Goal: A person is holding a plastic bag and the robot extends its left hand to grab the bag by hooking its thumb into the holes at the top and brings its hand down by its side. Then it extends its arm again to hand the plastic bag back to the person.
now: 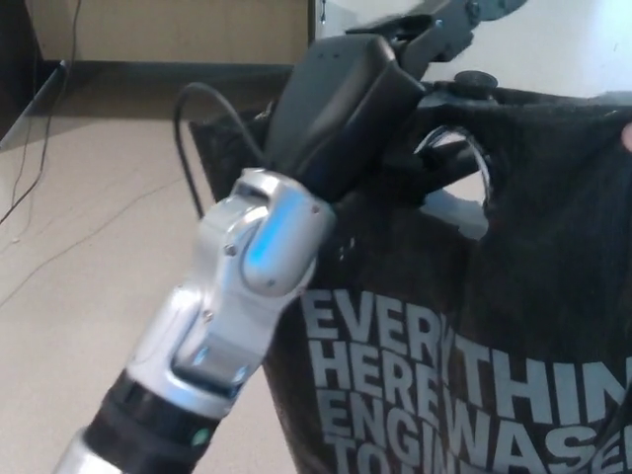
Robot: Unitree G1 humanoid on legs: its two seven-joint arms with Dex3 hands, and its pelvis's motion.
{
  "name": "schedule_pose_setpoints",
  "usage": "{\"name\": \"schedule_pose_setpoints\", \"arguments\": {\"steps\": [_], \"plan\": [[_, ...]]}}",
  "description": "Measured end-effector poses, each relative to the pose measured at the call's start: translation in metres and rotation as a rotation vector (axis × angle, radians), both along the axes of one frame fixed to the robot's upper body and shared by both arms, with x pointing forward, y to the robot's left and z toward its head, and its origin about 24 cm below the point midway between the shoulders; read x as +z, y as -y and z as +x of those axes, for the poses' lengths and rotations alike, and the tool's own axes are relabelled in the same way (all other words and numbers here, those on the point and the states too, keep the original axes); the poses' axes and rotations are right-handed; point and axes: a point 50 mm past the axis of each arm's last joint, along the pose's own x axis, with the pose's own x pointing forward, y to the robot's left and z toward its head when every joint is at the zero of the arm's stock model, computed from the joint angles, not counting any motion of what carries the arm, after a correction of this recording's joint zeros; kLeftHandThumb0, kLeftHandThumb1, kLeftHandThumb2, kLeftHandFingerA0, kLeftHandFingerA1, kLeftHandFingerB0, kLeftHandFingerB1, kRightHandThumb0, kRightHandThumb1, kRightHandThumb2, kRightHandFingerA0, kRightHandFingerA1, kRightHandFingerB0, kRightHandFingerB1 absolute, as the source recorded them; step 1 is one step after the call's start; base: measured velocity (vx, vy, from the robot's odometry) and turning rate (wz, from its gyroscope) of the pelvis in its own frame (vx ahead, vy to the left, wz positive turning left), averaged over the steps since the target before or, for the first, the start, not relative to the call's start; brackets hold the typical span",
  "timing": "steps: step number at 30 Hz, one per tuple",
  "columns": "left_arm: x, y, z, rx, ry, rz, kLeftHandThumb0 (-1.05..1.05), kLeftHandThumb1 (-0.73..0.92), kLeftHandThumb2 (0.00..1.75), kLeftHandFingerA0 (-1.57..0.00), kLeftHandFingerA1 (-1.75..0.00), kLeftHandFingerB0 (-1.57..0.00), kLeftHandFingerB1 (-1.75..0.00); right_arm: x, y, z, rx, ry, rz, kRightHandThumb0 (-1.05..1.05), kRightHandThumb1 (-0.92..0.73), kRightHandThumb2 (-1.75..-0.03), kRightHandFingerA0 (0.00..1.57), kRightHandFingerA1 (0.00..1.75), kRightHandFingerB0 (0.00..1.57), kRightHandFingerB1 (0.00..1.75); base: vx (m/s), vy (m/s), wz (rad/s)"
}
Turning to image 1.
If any black robot wrist cable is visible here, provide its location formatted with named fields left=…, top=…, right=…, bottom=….
left=173, top=82, right=271, bottom=218

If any black plastic bag grey print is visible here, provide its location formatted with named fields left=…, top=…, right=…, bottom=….
left=190, top=78, right=632, bottom=474

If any black hanging power cable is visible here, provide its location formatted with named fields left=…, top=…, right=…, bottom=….
left=0, top=0, right=83, bottom=224

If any robot left black hand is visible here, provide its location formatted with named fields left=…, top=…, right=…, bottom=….
left=264, top=0, right=527, bottom=208

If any black round floor disc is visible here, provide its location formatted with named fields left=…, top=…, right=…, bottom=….
left=456, top=71, right=497, bottom=95

